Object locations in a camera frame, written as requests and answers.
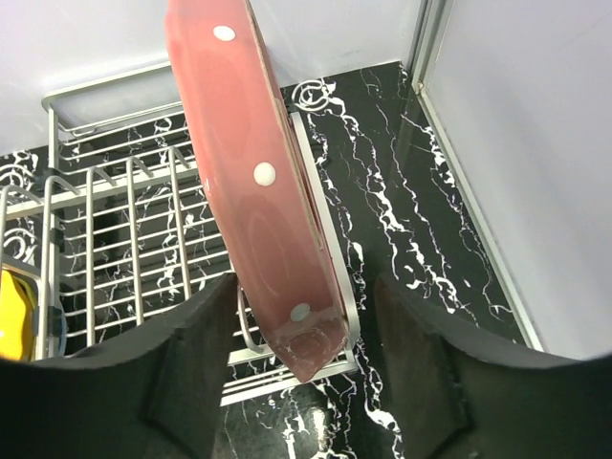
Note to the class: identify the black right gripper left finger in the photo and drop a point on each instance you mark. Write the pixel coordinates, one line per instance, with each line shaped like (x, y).
(151, 392)

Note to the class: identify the metal dish rack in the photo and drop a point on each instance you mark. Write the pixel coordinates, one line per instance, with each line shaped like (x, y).
(109, 224)

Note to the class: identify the pink dotted plate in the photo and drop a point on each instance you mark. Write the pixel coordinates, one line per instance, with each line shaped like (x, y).
(255, 180)

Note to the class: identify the orange dotted plate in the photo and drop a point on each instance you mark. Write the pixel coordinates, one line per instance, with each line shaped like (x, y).
(18, 301)

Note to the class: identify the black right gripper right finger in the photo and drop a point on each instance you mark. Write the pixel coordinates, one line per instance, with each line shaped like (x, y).
(459, 391)

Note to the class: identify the black marble pattern mat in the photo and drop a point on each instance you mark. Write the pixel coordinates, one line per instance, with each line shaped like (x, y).
(389, 204)

